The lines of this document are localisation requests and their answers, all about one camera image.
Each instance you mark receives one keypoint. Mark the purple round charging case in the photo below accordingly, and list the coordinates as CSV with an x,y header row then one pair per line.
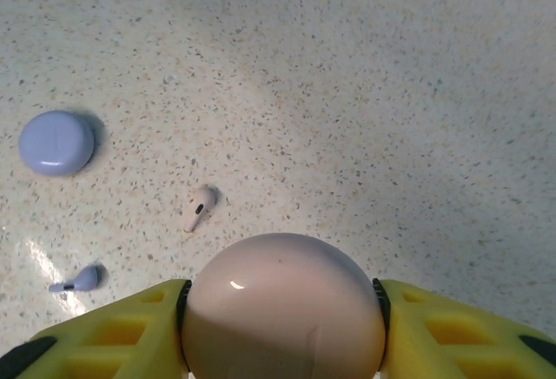
x,y
56,143

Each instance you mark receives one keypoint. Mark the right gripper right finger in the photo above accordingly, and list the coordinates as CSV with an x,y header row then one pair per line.
x,y
456,340

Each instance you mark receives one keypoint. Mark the pink round charging case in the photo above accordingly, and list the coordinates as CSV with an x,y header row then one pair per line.
x,y
284,305

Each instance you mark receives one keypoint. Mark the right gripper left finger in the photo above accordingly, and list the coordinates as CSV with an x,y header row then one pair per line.
x,y
108,335

